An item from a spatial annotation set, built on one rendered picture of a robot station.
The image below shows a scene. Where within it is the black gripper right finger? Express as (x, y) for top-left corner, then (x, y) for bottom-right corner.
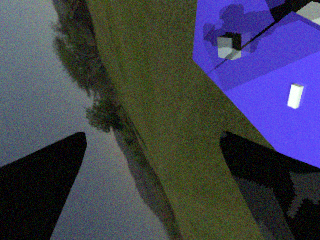
(219, 131), (320, 240)

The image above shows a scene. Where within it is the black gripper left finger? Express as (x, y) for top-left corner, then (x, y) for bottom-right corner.
(0, 132), (87, 240)

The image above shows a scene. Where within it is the small grey cube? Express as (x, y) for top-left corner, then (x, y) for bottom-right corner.
(217, 34), (242, 60)

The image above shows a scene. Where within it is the small white block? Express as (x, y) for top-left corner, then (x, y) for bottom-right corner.
(288, 83), (304, 108)

